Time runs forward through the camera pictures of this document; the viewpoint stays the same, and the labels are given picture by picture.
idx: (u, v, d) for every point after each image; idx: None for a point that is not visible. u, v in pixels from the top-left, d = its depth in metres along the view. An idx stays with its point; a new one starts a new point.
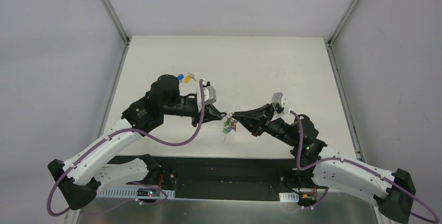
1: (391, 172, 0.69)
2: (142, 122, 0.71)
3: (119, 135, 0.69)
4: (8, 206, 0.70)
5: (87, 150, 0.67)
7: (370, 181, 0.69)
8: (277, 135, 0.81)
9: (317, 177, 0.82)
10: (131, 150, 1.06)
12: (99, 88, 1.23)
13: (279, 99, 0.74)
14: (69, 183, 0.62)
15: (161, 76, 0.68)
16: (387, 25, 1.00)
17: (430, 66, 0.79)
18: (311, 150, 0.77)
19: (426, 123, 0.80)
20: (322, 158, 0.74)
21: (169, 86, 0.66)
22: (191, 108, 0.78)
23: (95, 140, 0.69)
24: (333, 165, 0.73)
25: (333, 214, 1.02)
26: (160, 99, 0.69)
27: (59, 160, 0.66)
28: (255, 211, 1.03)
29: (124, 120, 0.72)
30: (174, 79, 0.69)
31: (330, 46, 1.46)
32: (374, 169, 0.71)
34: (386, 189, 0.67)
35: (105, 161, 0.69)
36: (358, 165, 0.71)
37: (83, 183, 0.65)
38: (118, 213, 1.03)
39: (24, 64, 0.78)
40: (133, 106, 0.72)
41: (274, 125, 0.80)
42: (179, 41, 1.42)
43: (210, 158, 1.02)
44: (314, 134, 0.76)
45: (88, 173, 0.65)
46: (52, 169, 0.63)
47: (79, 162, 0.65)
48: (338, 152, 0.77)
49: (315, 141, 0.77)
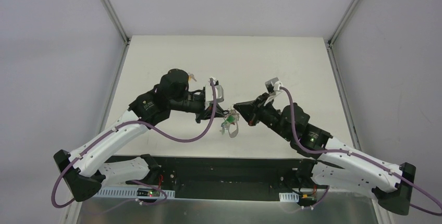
1: (399, 167, 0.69)
2: (149, 114, 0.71)
3: (126, 126, 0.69)
4: (8, 205, 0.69)
5: (94, 141, 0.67)
7: (379, 176, 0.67)
8: (271, 124, 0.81)
9: (317, 176, 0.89)
10: (131, 150, 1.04)
12: (99, 88, 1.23)
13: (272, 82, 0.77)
14: (75, 173, 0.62)
15: (171, 70, 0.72)
16: (386, 25, 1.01)
17: (430, 66, 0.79)
18: (315, 140, 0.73)
19: (425, 122, 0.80)
20: (328, 149, 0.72)
21: (179, 79, 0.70)
22: (197, 105, 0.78)
23: (101, 132, 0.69)
24: (340, 159, 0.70)
25: (334, 214, 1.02)
26: (169, 92, 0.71)
27: (66, 152, 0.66)
28: (255, 212, 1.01)
29: (131, 111, 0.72)
30: (186, 75, 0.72)
31: (330, 46, 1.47)
32: (382, 163, 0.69)
34: (395, 184, 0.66)
35: (110, 153, 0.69)
36: (365, 159, 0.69)
37: (89, 174, 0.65)
38: (118, 214, 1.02)
39: (24, 63, 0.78)
40: (140, 98, 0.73)
41: (267, 111, 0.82)
42: (179, 41, 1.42)
43: (209, 159, 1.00)
44: (304, 118, 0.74)
45: (94, 164, 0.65)
46: (59, 160, 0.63)
47: (85, 153, 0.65)
48: (344, 144, 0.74)
49: (316, 131, 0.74)
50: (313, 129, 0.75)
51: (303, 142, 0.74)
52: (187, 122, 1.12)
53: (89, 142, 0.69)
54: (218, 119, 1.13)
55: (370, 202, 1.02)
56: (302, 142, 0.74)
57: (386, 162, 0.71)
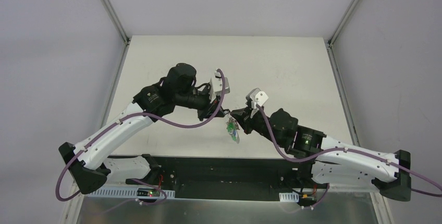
1: (394, 155, 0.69)
2: (153, 107, 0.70)
3: (130, 119, 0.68)
4: (8, 204, 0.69)
5: (99, 134, 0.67)
7: (378, 168, 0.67)
8: (262, 132, 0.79)
9: (317, 176, 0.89)
10: (131, 149, 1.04)
12: (99, 88, 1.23)
13: (251, 94, 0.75)
14: (80, 165, 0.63)
15: (179, 63, 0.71)
16: (386, 25, 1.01)
17: (430, 65, 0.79)
18: (310, 142, 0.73)
19: (426, 122, 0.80)
20: (324, 150, 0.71)
21: (187, 72, 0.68)
22: (201, 100, 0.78)
23: (107, 124, 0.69)
24: (337, 157, 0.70)
25: (335, 214, 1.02)
26: (175, 86, 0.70)
27: (71, 145, 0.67)
28: (255, 211, 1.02)
29: (135, 104, 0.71)
30: (192, 68, 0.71)
31: (330, 46, 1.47)
32: (378, 154, 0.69)
34: (394, 174, 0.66)
35: (115, 146, 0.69)
36: (361, 153, 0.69)
37: (95, 167, 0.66)
38: (118, 214, 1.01)
39: (24, 63, 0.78)
40: (145, 90, 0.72)
41: (257, 118, 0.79)
42: (179, 41, 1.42)
43: (210, 158, 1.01)
44: (292, 122, 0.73)
45: (98, 158, 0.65)
46: (64, 152, 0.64)
47: (90, 146, 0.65)
48: (338, 141, 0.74)
49: (310, 132, 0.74)
50: (306, 131, 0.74)
51: (298, 146, 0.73)
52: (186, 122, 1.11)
53: (95, 134, 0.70)
54: (218, 119, 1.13)
55: (369, 202, 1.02)
56: (297, 146, 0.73)
57: (381, 152, 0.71)
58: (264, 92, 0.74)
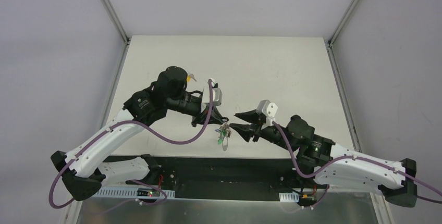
1: (401, 163, 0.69)
2: (144, 113, 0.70)
3: (121, 126, 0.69)
4: (8, 204, 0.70)
5: (89, 142, 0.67)
7: (385, 176, 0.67)
8: (273, 140, 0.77)
9: (319, 177, 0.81)
10: (131, 149, 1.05)
12: (99, 87, 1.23)
13: (262, 109, 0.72)
14: (71, 174, 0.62)
15: (170, 67, 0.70)
16: (387, 25, 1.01)
17: (430, 66, 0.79)
18: (319, 150, 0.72)
19: (426, 122, 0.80)
20: (334, 158, 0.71)
21: (177, 76, 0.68)
22: (193, 107, 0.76)
23: (98, 132, 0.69)
24: (345, 164, 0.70)
25: (335, 214, 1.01)
26: (167, 90, 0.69)
27: (62, 152, 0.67)
28: (255, 211, 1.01)
29: (126, 111, 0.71)
30: (183, 72, 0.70)
31: (330, 46, 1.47)
32: (385, 162, 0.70)
34: (401, 182, 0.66)
35: (106, 152, 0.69)
36: (370, 161, 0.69)
37: (87, 175, 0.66)
38: (117, 213, 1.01)
39: (24, 63, 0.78)
40: (136, 95, 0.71)
41: (269, 128, 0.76)
42: (179, 41, 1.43)
43: (210, 158, 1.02)
44: (310, 131, 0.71)
45: (90, 165, 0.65)
46: (56, 160, 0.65)
47: (81, 154, 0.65)
48: (347, 149, 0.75)
49: (318, 139, 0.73)
50: (316, 139, 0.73)
51: (307, 153, 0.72)
52: (187, 122, 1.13)
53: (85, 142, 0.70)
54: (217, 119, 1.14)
55: (370, 202, 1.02)
56: (305, 153, 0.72)
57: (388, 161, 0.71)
58: (274, 104, 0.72)
